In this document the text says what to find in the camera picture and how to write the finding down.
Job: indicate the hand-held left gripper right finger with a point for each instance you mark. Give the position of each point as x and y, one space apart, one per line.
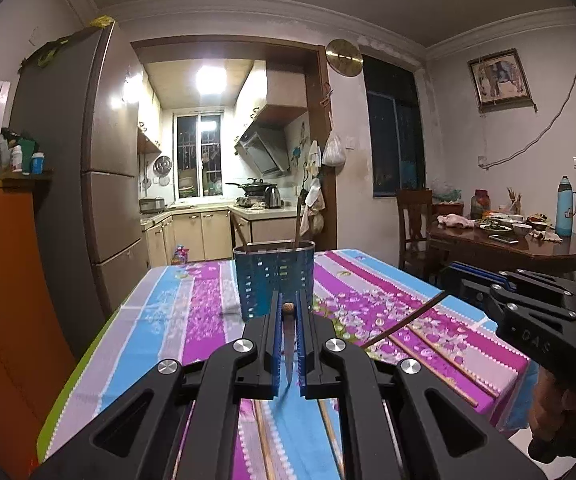
302 350

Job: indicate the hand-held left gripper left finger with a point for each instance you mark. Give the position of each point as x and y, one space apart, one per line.
274 350

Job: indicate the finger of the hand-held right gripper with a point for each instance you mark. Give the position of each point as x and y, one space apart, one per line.
533 279
528 300

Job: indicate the blue perforated utensil holder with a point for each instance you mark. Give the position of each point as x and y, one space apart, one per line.
268 280

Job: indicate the dark wooden chopstick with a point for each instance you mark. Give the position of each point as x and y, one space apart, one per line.
403 321

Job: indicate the person's right hand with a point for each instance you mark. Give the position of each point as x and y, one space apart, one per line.
560 405

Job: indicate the dark wooden dining table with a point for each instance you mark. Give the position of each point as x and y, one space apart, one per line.
498 255

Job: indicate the white bowl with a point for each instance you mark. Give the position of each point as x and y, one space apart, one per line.
521 229

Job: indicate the plate of greens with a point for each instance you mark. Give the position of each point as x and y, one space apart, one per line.
496 227

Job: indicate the light blue thermos bottle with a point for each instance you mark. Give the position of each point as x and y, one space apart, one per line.
566 210

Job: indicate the floral striped tablecloth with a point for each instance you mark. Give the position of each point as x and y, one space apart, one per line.
193 310

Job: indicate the glass jar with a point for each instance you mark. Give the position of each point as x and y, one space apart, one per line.
479 205

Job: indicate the pink cloth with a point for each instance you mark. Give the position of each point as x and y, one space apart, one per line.
455 221

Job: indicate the wooden chair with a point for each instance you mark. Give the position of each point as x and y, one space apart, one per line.
415 225

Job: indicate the colourful snack packet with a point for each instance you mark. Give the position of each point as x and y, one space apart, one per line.
180 254

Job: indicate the beige kitchen cabinets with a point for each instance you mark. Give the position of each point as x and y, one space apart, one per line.
198 235

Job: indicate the hanging cloth bags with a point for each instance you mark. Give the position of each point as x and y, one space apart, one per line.
314 200

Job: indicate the metal kettle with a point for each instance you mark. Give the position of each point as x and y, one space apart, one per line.
273 197

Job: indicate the black wok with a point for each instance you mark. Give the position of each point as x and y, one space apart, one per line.
252 186

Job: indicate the metal range hood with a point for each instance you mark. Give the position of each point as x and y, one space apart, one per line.
263 152

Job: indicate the white plastic bag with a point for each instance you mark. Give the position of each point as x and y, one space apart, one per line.
333 151

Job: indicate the framed elephant picture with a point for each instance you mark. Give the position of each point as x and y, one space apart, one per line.
499 79

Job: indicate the dark window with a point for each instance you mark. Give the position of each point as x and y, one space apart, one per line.
393 130

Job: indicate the barred kitchen window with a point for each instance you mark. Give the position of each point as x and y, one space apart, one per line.
198 155

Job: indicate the hanging pot lid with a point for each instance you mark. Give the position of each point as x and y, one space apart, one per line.
162 165

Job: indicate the grey refrigerator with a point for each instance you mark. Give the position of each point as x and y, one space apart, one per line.
68 185

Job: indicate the orange wooden cabinet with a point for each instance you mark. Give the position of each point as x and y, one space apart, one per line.
8 285

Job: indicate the kitchen ceiling light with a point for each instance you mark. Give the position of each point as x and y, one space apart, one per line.
212 80

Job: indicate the green box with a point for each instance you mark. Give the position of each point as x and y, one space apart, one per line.
29 146

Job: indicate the small white bottle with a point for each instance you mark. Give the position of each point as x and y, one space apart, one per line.
16 158

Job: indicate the yellow bag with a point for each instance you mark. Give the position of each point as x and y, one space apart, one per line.
101 21

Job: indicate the green cloth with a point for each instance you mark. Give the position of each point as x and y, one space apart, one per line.
53 50

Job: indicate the gold wall clock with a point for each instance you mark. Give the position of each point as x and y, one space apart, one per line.
344 58

